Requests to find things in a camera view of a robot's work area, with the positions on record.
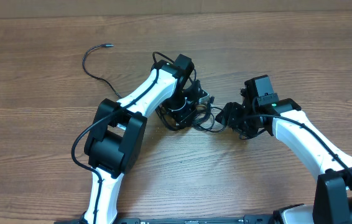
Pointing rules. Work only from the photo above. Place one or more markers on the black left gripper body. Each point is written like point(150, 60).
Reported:
point(180, 108)

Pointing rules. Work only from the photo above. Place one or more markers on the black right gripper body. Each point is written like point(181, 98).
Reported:
point(237, 121)

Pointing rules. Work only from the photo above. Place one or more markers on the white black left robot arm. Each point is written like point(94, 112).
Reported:
point(115, 138)

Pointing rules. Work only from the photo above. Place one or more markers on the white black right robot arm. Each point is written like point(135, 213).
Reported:
point(263, 111)

